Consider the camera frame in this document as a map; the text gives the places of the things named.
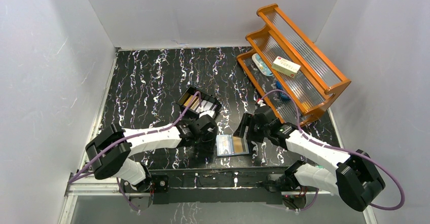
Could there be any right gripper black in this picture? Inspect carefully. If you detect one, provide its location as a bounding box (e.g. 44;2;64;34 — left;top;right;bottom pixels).
233;113;270;143

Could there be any blue white card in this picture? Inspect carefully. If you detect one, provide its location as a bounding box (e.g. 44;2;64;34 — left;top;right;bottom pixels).
216;135;233;157

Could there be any orange brown striped card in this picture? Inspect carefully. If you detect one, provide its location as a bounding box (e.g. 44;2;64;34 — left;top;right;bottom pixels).
232;136;249;155

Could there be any black card holder wallet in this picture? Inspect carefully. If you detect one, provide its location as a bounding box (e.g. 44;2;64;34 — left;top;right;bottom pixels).
216;134;250;157

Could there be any black box of cards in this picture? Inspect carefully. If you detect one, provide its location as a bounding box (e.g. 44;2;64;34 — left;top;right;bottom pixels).
176;86;222;119

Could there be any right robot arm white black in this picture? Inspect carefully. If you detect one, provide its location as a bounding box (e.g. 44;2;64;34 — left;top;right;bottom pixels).
233;105;385;211

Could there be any blue small object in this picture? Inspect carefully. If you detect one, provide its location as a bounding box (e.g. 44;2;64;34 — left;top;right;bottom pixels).
275;81;291;101

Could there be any orange wooden shelf rack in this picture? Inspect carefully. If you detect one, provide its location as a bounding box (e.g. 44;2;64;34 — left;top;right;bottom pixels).
237;4;351;126

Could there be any white blue oval package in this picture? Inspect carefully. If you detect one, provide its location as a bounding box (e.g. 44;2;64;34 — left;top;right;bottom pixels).
252;53;273;77

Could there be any cream cardboard box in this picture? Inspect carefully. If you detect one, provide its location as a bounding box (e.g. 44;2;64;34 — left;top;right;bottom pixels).
271;56;301;78

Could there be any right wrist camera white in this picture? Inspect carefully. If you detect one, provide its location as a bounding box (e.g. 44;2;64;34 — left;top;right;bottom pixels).
256;98;267;107

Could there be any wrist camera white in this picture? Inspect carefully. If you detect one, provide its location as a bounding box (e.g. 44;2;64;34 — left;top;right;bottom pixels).
199;110;216;119
256;98;267;107

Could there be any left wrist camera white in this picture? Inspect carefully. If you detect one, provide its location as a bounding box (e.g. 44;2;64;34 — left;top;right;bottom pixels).
199;110;216;119

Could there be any black aluminium base frame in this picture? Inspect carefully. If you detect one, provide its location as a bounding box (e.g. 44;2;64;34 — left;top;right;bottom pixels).
65;167;370;206

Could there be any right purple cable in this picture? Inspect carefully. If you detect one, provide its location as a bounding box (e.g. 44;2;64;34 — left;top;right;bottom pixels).
257;89;406;211

